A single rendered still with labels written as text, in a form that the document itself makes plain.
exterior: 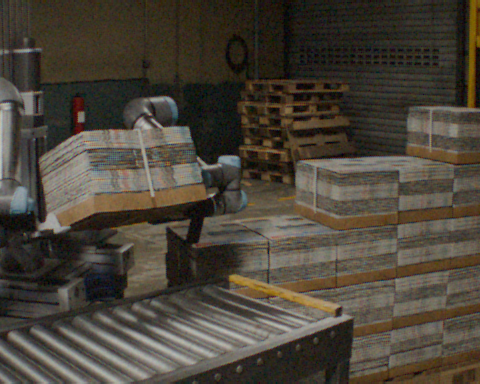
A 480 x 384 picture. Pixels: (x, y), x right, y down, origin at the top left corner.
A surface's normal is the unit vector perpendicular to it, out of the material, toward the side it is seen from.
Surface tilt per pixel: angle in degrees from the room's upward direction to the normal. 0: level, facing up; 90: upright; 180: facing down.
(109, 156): 68
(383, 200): 90
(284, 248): 90
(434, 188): 90
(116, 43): 90
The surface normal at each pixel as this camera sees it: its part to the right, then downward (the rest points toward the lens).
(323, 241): 0.37, 0.15
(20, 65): -0.21, 0.17
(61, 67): 0.66, 0.13
